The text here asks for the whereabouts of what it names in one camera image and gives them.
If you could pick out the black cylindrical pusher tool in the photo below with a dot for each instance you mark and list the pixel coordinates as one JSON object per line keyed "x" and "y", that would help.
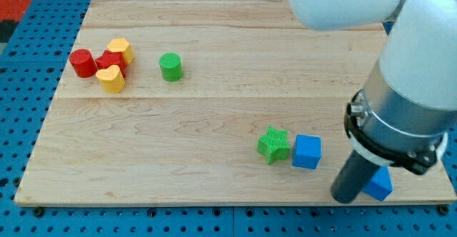
{"x": 352, "y": 178}

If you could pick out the blue cube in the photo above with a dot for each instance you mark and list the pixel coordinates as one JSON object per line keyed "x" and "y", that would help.
{"x": 306, "y": 151}

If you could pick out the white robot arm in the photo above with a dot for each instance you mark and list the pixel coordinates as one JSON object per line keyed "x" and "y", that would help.
{"x": 402, "y": 115}

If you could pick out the green star block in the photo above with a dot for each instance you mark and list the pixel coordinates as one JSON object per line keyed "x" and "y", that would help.
{"x": 273, "y": 145}

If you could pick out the red star block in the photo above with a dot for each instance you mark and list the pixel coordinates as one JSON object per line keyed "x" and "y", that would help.
{"x": 109, "y": 58}

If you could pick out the blue triangular block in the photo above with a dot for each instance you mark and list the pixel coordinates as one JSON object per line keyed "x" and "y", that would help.
{"x": 380, "y": 185}

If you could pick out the wooden board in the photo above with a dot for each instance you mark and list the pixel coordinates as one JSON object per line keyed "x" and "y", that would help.
{"x": 247, "y": 64}

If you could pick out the green cylinder block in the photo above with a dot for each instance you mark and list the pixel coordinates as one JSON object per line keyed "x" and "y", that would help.
{"x": 171, "y": 68}

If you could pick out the yellow heart block front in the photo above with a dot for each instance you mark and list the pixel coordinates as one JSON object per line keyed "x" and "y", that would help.
{"x": 111, "y": 79}

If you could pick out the yellow heart block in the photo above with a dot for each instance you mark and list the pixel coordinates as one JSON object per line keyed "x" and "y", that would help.
{"x": 122, "y": 45}
{"x": 111, "y": 79}

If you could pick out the yellow heart block back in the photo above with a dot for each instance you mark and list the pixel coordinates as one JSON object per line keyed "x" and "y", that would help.
{"x": 122, "y": 45}

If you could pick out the red cylinder block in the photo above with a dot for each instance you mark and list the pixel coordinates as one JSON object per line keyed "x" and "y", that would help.
{"x": 83, "y": 63}

